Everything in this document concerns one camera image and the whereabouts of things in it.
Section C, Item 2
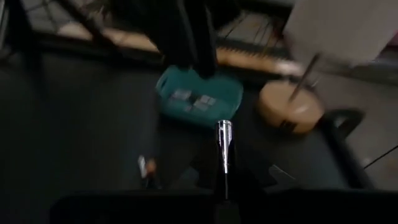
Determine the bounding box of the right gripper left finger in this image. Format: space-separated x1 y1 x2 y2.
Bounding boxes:
205 119 226 203

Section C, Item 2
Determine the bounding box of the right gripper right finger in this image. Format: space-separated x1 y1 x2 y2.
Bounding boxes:
224 119 246 203

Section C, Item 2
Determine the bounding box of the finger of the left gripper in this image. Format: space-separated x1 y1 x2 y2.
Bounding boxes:
191 12 218 78
157 21 192 68

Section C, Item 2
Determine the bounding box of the teal plastic bin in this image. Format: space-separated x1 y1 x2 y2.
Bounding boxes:
154 65 244 129

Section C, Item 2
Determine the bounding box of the table lamp white shade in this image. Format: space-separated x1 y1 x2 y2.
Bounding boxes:
256 0 398 135

